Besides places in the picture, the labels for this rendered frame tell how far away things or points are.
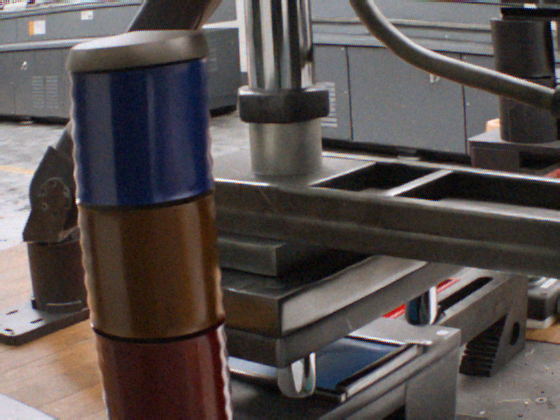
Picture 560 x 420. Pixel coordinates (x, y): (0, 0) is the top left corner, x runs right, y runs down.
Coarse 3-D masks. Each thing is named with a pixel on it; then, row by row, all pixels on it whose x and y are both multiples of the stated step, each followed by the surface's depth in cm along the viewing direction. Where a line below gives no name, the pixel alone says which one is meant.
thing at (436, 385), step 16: (448, 352) 64; (432, 368) 63; (448, 368) 65; (416, 384) 62; (432, 384) 63; (448, 384) 65; (384, 400) 59; (400, 400) 60; (416, 400) 62; (432, 400) 64; (448, 400) 65; (352, 416) 57; (368, 416) 58; (384, 416) 59; (400, 416) 61; (416, 416) 62; (432, 416) 64; (448, 416) 66
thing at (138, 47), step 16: (144, 32) 27; (160, 32) 27; (176, 32) 27; (192, 32) 27; (80, 48) 27; (96, 48) 26; (112, 48) 26; (128, 48) 26; (144, 48) 26; (160, 48) 26; (176, 48) 26; (192, 48) 27; (208, 48) 28; (80, 64) 26; (96, 64) 26; (112, 64) 26; (128, 64) 26; (144, 64) 26
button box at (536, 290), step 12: (528, 288) 89; (540, 288) 88; (552, 288) 88; (528, 300) 87; (540, 300) 86; (552, 300) 87; (528, 312) 87; (540, 312) 87; (552, 312) 88; (528, 324) 88; (540, 324) 87
